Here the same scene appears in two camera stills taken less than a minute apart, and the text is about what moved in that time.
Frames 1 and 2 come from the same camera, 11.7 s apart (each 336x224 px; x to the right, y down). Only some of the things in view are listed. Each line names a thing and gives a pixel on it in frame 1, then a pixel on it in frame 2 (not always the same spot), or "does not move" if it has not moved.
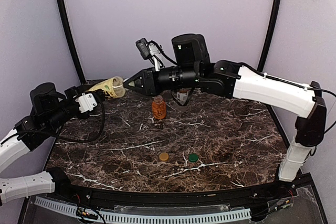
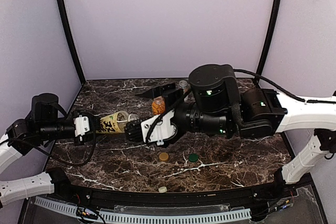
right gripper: x=151 y=81 -> x=173 y=98
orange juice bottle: x=159 y=108 does not move
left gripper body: x=94 y=96 -> x=91 y=126
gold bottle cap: x=164 y=156 does not move
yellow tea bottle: x=114 y=87 -> x=114 y=124
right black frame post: x=275 y=22 does not move
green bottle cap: x=193 y=157 does not move
